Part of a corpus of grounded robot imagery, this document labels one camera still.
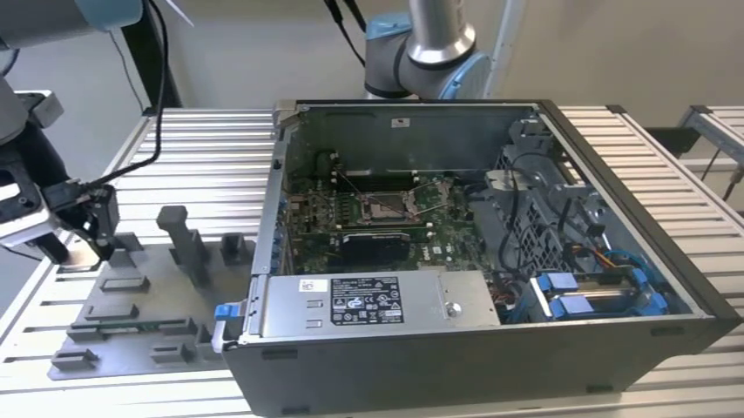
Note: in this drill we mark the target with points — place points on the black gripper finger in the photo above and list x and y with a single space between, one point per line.
55 250
105 217

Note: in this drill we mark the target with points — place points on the silver square CPU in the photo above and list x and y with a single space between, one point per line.
82 258

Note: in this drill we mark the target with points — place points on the black RAM slot row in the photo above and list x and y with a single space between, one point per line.
384 224
379 176

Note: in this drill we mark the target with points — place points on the CPU socket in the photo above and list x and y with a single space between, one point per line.
384 211

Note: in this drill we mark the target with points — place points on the grey plastic parts rack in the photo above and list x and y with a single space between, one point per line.
146 305

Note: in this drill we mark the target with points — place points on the green RAM stick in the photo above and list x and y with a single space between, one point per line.
134 325

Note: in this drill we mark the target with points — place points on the blue case latch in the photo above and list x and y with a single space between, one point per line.
226 313

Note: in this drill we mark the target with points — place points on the grey power supply unit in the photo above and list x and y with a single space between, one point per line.
290 313

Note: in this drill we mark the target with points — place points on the thin metal locking lever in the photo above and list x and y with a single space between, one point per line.
352 182

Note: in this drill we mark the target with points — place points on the black expansion card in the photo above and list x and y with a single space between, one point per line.
375 248

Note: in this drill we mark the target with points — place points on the small white case sticker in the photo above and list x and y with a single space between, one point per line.
400 123

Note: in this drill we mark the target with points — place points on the green motherboard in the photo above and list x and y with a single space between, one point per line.
453 244

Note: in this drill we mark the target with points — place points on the black open PC case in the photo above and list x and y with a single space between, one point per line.
407 379

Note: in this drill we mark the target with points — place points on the metal drive cage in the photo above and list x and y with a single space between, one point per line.
535 226

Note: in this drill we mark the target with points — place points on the blue disk carrier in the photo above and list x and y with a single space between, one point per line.
572 306
559 282

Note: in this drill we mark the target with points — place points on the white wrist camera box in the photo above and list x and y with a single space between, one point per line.
23 217

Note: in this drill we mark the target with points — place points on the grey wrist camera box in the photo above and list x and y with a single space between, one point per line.
41 109

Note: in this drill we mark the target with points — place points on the black frame post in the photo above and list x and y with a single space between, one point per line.
157 78

